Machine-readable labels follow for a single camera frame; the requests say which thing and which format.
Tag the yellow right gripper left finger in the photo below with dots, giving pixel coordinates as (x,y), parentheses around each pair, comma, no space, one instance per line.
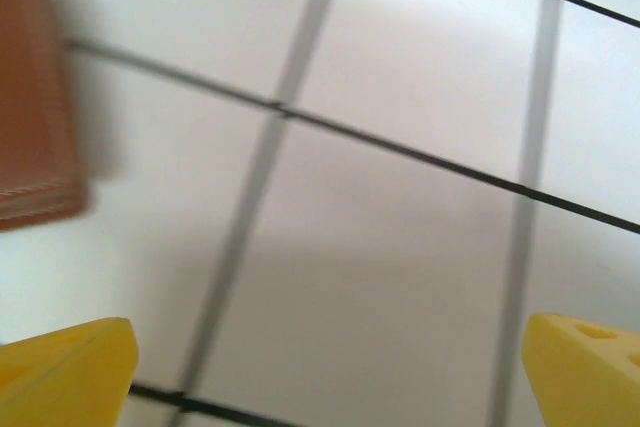
(70,377)

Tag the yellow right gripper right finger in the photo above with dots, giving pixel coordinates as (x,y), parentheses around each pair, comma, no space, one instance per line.
(590,382)

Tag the brown and blue book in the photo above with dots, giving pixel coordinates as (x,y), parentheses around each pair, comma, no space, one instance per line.
(35,107)

